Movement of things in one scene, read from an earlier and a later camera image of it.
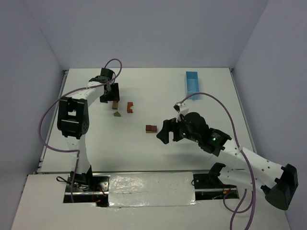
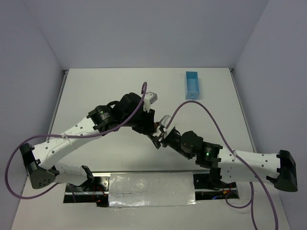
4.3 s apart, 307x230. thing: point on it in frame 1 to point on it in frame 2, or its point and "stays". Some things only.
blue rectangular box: x=193 y=85 stays
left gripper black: x=112 y=93 to x=148 y=122
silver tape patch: x=153 y=189 stays
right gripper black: x=172 y=129 to x=164 y=139
